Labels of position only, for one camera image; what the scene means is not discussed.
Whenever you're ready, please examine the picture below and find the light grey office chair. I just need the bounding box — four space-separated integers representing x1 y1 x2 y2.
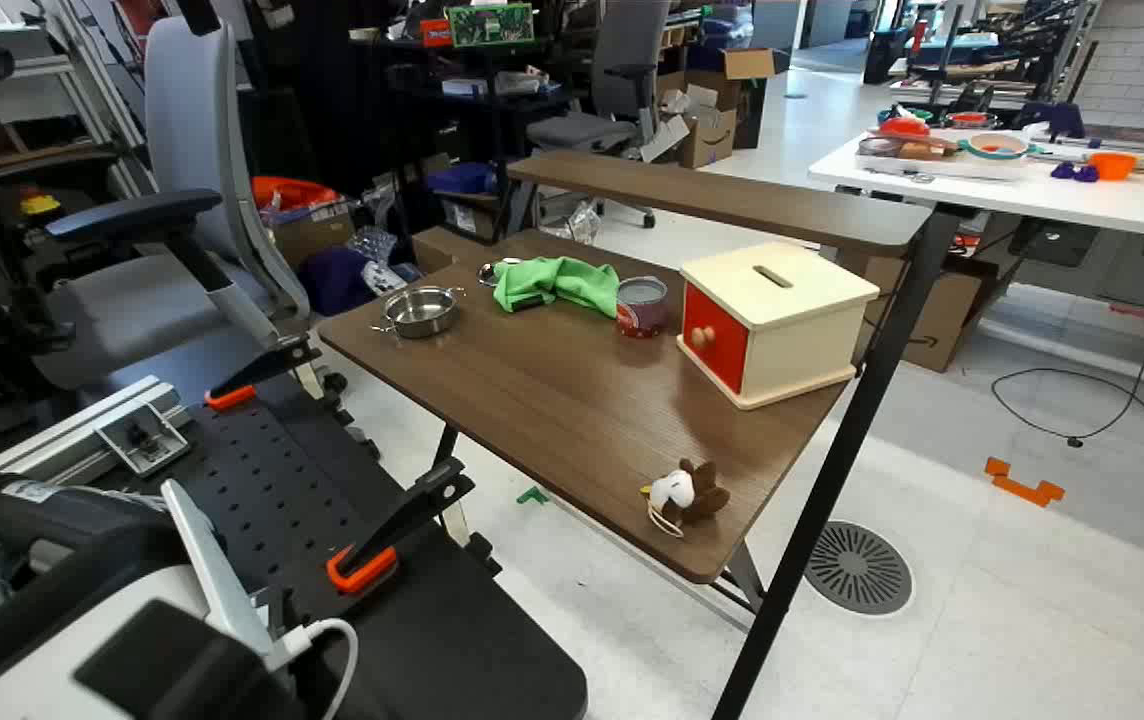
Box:
27 13 325 404

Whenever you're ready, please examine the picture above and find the orange rimmed bin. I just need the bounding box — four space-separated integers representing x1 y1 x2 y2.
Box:
250 171 343 221

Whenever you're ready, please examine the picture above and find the round steel pot lid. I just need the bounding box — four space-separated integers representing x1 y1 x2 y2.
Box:
611 272 678 336

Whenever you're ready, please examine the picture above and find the purple toy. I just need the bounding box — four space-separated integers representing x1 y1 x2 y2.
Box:
1050 154 1104 187

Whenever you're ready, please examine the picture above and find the black perforated board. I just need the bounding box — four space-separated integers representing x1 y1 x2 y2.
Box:
176 397 469 631

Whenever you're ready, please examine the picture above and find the orange bracket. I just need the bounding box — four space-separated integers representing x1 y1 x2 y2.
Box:
980 457 1069 513

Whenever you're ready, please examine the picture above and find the round white plate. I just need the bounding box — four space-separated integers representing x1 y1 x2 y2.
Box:
956 127 1034 169

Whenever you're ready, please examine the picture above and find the orange bowl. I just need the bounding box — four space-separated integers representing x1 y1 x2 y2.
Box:
1088 146 1141 185

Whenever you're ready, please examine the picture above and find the flat black device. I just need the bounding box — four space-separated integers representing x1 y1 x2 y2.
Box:
73 595 308 720

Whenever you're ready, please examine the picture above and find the clamp with orange handle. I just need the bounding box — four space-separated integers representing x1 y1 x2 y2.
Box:
200 336 325 415
325 457 481 599

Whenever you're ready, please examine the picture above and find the wooden box with red drawer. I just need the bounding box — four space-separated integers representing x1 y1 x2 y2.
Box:
672 239 883 411

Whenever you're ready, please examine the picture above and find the purple bag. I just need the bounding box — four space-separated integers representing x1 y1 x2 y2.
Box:
300 245 379 318

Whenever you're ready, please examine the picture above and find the aluminium extrusion rail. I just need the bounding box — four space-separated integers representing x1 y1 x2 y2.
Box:
0 371 191 478

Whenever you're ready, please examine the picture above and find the brown and white plush toy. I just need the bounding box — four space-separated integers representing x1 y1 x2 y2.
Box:
639 457 732 538

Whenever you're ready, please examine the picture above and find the green microfibre cloth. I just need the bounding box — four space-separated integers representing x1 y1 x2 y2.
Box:
486 250 628 325

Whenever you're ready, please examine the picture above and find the white table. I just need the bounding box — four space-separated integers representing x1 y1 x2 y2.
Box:
807 123 1144 249

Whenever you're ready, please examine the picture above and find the round metal floor drain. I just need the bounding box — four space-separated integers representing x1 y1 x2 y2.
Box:
804 519 915 621

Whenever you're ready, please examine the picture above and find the white cable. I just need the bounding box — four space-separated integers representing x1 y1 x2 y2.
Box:
282 615 363 720

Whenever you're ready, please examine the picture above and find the long black slanted table leg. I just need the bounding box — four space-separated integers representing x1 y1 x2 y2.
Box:
707 202 970 720

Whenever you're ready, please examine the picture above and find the white angled bracket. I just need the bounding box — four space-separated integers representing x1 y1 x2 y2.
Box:
155 476 284 658

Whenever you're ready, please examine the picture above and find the large cardboard box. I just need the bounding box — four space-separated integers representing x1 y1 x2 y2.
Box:
864 245 990 377

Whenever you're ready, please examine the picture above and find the steel pot with wire handles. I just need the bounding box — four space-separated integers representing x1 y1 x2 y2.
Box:
367 280 469 344

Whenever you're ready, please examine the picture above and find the green circuit board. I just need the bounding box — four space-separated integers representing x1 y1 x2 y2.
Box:
445 0 541 52

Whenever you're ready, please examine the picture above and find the open cardboard box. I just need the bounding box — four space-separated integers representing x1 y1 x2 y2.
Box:
657 100 746 171

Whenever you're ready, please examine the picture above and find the dark grey office chair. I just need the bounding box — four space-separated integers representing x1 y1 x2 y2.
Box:
525 0 678 154

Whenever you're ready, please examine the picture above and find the thin black cable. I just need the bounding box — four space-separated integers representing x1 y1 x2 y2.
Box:
990 250 1144 452

